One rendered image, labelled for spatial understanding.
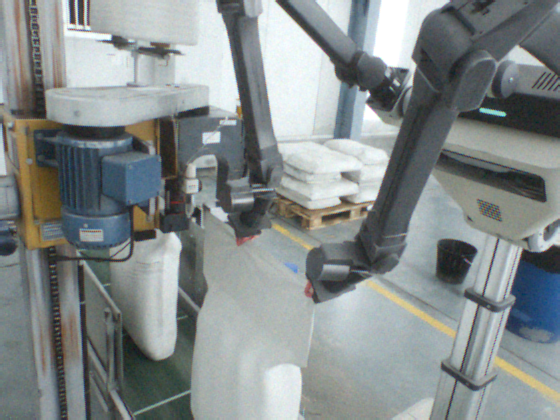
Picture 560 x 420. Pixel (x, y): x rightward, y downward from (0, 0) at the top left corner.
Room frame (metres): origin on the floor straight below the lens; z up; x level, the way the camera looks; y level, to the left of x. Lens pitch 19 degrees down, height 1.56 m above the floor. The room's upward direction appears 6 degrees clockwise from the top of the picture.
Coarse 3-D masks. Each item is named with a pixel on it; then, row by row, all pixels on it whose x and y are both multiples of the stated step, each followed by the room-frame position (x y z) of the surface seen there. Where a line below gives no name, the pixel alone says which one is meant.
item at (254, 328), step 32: (224, 224) 1.15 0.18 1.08; (224, 256) 1.15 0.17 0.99; (256, 256) 1.03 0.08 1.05; (224, 288) 1.14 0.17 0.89; (256, 288) 1.02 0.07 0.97; (288, 288) 0.92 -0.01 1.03; (224, 320) 1.07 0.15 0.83; (256, 320) 1.01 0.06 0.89; (288, 320) 0.91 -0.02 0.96; (224, 352) 1.00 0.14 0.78; (256, 352) 0.95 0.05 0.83; (288, 352) 0.90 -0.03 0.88; (192, 384) 1.15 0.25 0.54; (224, 384) 0.98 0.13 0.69; (256, 384) 0.91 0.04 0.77; (288, 384) 0.93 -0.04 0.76; (224, 416) 0.97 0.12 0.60; (256, 416) 0.90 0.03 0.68; (288, 416) 0.93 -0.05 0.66
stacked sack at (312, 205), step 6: (282, 192) 4.19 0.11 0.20; (288, 192) 4.12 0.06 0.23; (288, 198) 4.13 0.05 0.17; (294, 198) 4.05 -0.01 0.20; (330, 198) 4.09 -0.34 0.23; (336, 198) 4.14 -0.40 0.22; (300, 204) 3.98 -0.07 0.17; (306, 204) 3.92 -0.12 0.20; (312, 204) 3.93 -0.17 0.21; (318, 204) 3.97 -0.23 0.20; (324, 204) 4.01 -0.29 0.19; (330, 204) 4.04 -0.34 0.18; (336, 204) 4.12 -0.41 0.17
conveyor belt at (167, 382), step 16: (96, 256) 2.19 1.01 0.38; (96, 272) 2.02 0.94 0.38; (176, 320) 1.70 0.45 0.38; (128, 336) 1.55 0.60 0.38; (192, 336) 1.60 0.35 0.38; (128, 352) 1.46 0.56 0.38; (176, 352) 1.49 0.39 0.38; (192, 352) 1.50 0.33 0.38; (128, 368) 1.37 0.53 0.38; (144, 368) 1.38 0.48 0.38; (160, 368) 1.39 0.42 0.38; (176, 368) 1.40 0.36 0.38; (128, 384) 1.29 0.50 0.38; (144, 384) 1.30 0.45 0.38; (160, 384) 1.31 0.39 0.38; (176, 384) 1.32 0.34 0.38; (128, 400) 1.22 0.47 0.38; (144, 400) 1.23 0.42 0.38; (160, 400) 1.23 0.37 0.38; (176, 400) 1.24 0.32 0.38; (144, 416) 1.16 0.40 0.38; (160, 416) 1.17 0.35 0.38; (176, 416) 1.17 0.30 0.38; (192, 416) 1.18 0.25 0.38
